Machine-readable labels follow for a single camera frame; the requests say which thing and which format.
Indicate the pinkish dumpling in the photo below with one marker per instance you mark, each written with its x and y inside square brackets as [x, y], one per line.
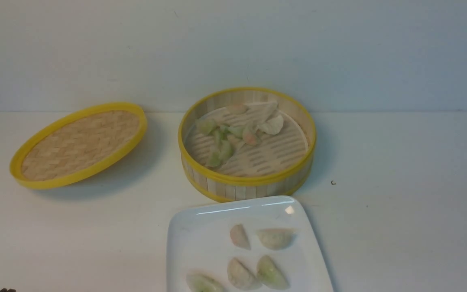
[239, 237]

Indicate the white dumpling plate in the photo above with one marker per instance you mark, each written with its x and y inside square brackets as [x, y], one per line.
[276, 239]

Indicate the white dumpling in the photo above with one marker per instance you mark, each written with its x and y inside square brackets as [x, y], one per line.
[272, 126]
[241, 277]

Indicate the green dumpling plate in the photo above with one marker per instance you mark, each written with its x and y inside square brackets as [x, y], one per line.
[270, 275]

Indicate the pale green dumpling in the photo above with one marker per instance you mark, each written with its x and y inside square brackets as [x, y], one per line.
[199, 282]

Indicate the white square plate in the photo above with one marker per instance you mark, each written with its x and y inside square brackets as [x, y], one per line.
[198, 241]

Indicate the green dumpling in steamer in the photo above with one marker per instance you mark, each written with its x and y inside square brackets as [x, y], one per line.
[226, 150]

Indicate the yellow bamboo steamer basket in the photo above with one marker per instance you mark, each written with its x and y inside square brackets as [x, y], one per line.
[278, 165]

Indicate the white dumpling in steamer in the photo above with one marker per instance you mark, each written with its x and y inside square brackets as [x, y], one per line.
[272, 126]

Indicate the yellow bamboo steamer lid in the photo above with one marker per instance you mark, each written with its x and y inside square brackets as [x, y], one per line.
[79, 145]

